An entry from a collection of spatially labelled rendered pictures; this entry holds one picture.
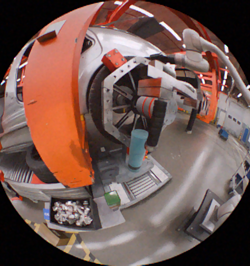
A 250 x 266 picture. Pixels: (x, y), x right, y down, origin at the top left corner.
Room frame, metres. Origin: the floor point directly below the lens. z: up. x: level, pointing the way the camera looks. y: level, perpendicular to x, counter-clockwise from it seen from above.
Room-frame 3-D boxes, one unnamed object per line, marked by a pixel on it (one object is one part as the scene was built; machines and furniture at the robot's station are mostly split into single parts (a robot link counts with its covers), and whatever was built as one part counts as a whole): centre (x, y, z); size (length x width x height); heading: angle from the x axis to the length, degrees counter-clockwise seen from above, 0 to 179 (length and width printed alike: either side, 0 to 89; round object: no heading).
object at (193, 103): (0.38, -0.37, 0.93); 0.09 x 0.05 x 0.05; 28
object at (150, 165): (0.66, -0.09, 0.13); 0.50 x 0.36 x 0.10; 118
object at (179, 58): (0.44, -0.30, 1.18); 0.09 x 0.06 x 0.09; 143
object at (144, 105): (0.42, -0.16, 0.85); 0.21 x 0.14 x 0.14; 28
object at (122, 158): (0.63, -0.05, 0.32); 0.40 x 0.30 x 0.28; 118
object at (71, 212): (-0.02, 0.19, 0.51); 0.20 x 0.14 x 0.13; 110
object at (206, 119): (2.41, -3.34, 1.75); 0.68 x 0.16 x 2.45; 28
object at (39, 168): (0.42, 0.75, 0.39); 0.66 x 0.66 x 0.24
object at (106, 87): (0.48, -0.13, 0.85); 0.54 x 0.07 x 0.54; 118
